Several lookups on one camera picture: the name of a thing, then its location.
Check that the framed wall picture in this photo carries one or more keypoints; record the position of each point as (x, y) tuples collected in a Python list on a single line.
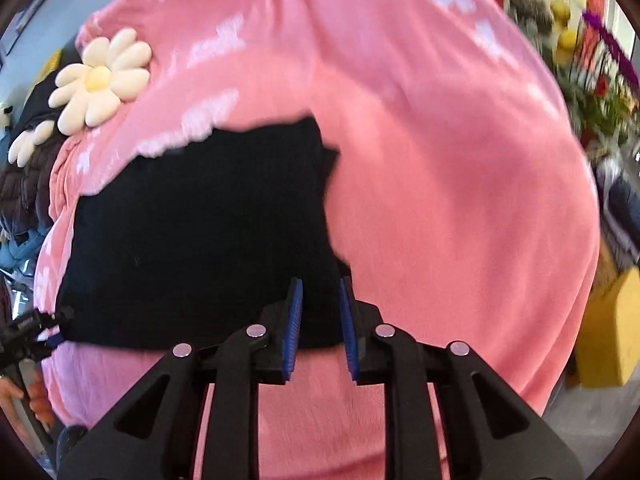
[(30, 15)]

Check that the large cream flower pillow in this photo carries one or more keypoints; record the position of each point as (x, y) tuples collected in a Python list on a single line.
[(100, 80)]

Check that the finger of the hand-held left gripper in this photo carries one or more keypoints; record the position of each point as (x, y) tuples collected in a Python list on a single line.
[(56, 327)]

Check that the person's left hand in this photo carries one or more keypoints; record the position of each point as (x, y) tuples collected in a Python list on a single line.
[(39, 400)]

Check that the black cloth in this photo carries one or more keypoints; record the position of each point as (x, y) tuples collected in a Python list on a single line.
[(42, 100)]

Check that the dark brown padded jacket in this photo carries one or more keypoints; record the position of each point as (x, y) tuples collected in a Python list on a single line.
[(25, 185)]

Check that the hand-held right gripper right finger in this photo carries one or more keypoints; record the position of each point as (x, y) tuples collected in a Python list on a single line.
[(348, 330)]

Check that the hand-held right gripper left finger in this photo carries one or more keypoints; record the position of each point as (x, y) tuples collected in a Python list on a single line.
[(295, 330)]

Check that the black long-sleeved sweater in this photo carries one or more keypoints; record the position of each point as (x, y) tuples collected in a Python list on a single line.
[(200, 240)]

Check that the pink printed fleece blanket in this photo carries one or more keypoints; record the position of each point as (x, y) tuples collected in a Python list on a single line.
[(450, 210)]

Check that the white plush toy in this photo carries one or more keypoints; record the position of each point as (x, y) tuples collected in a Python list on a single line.
[(5, 117)]

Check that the yellow stool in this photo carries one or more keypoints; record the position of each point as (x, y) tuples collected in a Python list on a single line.
[(610, 330)]

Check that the yellow cushion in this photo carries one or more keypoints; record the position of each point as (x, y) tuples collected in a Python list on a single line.
[(50, 62)]

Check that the dark blue cloth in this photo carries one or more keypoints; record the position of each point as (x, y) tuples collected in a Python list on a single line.
[(625, 215)]

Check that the yellow gourd ornament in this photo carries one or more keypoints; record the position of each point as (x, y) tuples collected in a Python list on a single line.
[(565, 35)]

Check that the purple orchid plant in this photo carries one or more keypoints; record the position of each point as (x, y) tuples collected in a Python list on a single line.
[(615, 45)]

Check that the small cream flower pillow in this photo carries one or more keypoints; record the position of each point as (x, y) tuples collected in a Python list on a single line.
[(30, 142)]

